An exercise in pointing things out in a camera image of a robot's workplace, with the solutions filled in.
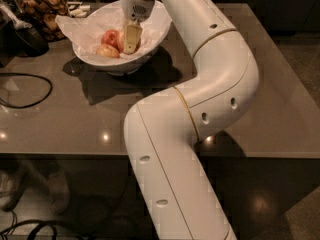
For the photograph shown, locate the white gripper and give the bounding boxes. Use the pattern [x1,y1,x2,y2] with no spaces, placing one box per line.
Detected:
[122,0,155,54]

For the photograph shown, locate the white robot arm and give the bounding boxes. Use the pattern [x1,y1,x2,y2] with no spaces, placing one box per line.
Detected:
[122,0,259,240]

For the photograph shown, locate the red apple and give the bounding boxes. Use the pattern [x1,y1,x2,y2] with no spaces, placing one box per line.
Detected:
[101,29,119,48]

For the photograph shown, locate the white bowl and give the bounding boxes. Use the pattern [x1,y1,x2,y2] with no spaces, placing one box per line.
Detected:
[72,0,173,77]

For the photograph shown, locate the small white items behind bowl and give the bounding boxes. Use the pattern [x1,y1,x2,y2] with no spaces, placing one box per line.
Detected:
[69,4,91,18]

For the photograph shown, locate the white crumpled paper liner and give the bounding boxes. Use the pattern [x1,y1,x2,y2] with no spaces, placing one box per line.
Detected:
[55,0,171,59]

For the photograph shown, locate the glass jar of cookies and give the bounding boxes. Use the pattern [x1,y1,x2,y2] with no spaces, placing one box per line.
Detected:
[14,0,69,42]

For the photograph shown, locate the black round appliance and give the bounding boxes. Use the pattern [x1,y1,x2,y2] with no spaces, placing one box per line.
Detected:
[0,0,49,57]

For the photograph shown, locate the black cable on table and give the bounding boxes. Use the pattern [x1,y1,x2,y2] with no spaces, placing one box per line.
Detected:
[0,72,53,110]

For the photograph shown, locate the black cables on floor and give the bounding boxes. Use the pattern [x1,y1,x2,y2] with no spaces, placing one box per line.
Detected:
[0,210,138,240]

